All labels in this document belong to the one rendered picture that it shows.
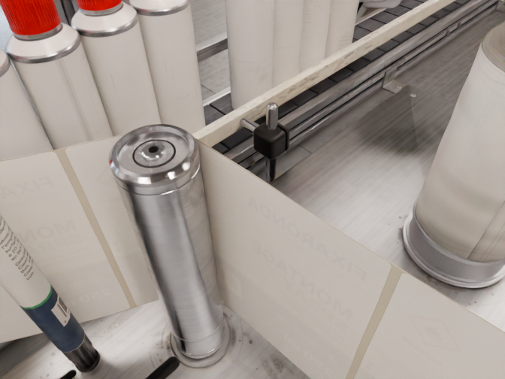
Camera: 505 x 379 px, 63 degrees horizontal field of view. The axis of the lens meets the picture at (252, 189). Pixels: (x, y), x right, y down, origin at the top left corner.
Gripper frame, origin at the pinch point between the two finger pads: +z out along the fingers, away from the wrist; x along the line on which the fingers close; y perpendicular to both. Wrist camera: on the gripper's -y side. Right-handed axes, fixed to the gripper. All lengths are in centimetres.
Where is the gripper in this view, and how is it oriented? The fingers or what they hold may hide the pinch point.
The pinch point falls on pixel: (349, 13)
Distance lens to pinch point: 63.1
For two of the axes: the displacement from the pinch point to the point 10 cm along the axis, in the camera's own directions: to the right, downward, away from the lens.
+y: 6.9, 5.2, -5.1
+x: 6.3, -1.0, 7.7
